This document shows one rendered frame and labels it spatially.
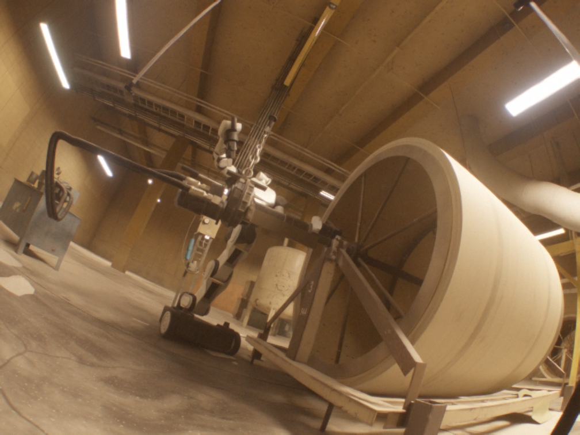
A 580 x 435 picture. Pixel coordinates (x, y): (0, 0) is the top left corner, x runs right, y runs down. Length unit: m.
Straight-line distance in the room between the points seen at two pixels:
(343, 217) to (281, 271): 3.81
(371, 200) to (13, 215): 3.18
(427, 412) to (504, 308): 0.83
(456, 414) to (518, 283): 0.78
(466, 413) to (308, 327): 0.94
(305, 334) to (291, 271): 4.66
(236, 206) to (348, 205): 1.31
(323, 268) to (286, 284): 4.52
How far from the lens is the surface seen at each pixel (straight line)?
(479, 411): 1.40
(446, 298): 1.14
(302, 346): 1.56
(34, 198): 2.54
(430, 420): 0.88
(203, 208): 1.49
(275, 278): 6.15
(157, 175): 1.52
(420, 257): 3.10
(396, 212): 2.64
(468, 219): 1.24
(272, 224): 1.49
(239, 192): 1.44
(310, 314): 1.55
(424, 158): 1.59
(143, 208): 10.50
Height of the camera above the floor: 0.36
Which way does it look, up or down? 22 degrees up
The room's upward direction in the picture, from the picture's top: 19 degrees clockwise
